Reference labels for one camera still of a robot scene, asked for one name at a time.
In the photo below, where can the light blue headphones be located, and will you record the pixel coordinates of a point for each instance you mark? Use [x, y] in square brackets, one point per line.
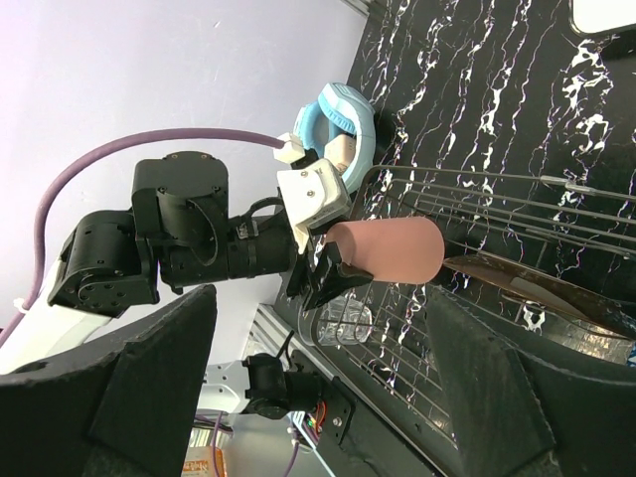
[340, 109]

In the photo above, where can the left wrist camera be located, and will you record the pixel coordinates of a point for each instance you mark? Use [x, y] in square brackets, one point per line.
[312, 196]

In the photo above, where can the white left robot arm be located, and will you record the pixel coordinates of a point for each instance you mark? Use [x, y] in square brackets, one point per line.
[177, 231]

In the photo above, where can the white dry-erase board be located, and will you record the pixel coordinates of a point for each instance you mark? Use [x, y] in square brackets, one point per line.
[595, 17]

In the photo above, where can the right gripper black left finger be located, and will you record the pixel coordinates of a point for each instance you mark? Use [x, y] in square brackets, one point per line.
[120, 405]

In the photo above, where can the black wire dish rack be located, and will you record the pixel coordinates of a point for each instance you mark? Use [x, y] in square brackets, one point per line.
[579, 230]

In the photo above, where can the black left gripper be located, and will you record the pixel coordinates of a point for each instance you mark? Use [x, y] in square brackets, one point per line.
[261, 242]

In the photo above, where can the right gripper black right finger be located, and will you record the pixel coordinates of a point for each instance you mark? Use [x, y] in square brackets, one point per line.
[523, 405]

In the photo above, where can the clear faceted glass tumbler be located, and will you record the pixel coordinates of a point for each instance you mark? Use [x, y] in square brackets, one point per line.
[343, 321]

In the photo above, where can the red floral plate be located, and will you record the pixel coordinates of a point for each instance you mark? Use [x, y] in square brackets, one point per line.
[556, 294]

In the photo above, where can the pink plastic cup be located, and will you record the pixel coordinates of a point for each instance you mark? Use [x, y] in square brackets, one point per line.
[407, 250]

